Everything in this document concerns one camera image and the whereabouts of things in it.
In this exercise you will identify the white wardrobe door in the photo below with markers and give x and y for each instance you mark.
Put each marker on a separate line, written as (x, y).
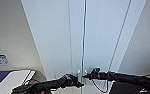
(51, 33)
(104, 33)

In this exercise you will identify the white folding table top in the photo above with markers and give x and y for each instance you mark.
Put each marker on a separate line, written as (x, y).
(12, 81)

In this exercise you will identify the white wardrobe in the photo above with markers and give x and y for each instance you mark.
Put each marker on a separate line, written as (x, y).
(133, 16)

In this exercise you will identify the blue white wall sticker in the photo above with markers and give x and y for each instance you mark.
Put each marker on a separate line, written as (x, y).
(2, 60)

